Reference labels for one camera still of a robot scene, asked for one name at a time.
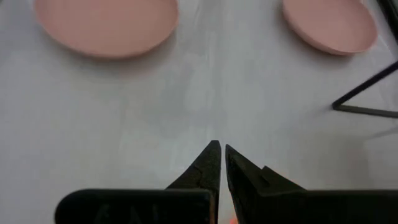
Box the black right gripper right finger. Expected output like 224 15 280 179
224 144 398 224

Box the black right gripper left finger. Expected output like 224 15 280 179
54 139 222 224

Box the salmon pink plate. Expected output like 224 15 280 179
282 0 379 57
33 0 180 60

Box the wooden shelf with black frame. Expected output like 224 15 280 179
331 60 398 119

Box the black rig frame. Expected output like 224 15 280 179
376 0 398 43

